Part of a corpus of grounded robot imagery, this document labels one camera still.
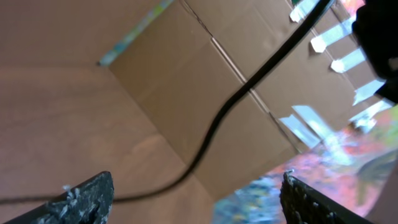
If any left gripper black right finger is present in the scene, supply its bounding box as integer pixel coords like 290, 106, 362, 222
279, 172, 372, 224

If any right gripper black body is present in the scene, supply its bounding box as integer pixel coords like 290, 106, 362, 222
352, 0, 397, 104

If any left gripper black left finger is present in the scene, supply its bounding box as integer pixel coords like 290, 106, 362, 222
2, 171, 114, 224

